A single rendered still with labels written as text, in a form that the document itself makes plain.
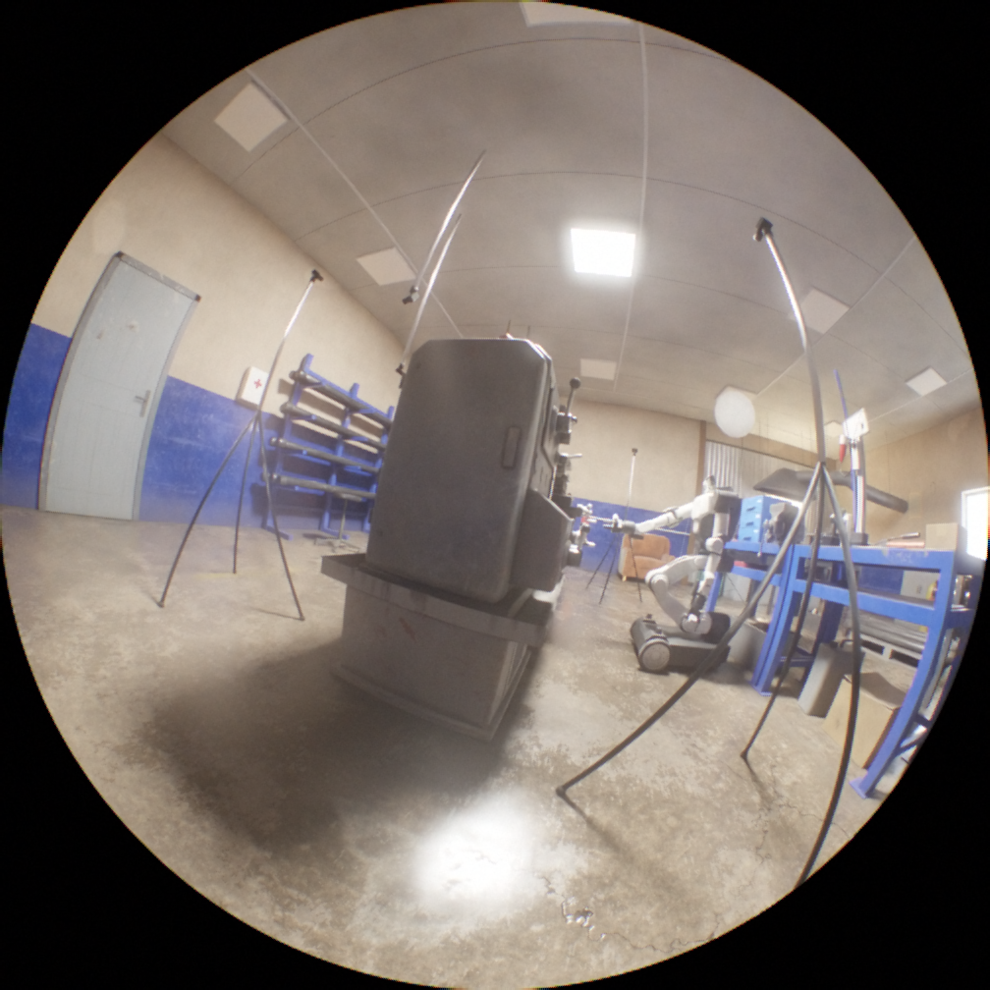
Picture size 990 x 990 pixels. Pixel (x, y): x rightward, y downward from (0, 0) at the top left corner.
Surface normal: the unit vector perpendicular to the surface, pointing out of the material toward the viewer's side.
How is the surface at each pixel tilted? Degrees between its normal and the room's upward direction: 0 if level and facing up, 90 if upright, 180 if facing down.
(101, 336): 90
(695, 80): 180
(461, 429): 90
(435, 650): 90
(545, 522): 90
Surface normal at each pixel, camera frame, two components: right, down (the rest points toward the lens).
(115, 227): 0.95, 0.17
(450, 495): -0.25, -0.11
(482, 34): -0.19, 0.98
